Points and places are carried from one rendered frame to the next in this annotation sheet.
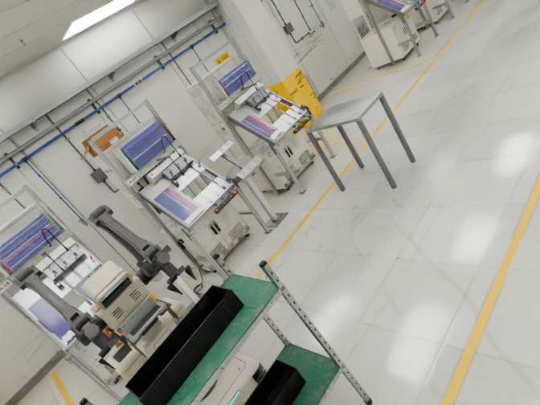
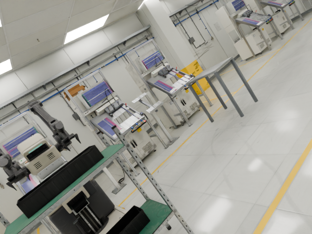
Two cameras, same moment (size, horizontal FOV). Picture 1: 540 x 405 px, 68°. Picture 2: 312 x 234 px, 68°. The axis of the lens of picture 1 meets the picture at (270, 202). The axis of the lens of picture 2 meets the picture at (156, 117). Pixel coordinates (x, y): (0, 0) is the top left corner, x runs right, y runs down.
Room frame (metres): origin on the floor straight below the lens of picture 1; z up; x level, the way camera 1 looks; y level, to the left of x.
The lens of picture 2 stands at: (0.02, -0.18, 1.23)
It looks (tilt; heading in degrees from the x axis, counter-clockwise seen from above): 9 degrees down; 3
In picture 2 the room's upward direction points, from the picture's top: 34 degrees counter-clockwise
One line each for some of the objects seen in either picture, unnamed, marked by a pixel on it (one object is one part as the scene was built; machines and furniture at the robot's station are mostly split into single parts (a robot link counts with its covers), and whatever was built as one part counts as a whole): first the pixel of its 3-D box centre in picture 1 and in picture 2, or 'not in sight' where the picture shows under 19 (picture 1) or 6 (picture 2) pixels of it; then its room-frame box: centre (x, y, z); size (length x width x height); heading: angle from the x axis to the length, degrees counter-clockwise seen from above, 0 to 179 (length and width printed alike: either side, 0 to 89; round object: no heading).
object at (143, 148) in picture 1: (146, 145); (97, 94); (4.37, 0.72, 1.52); 0.51 x 0.13 x 0.27; 121
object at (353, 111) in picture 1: (360, 145); (220, 91); (3.70, -1.07, 0.40); 0.70 x 0.45 x 0.80; 30
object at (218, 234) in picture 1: (205, 232); (130, 147); (4.44, 0.83, 0.31); 0.70 x 0.65 x 0.62; 121
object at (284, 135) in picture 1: (272, 137); (173, 93); (5.04, -0.51, 0.65); 1.01 x 0.73 x 1.29; 31
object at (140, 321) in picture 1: (148, 324); (56, 175); (1.94, 0.92, 0.99); 0.28 x 0.16 x 0.22; 122
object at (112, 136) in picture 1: (112, 132); (80, 87); (4.57, 0.97, 1.82); 0.68 x 0.30 x 0.20; 121
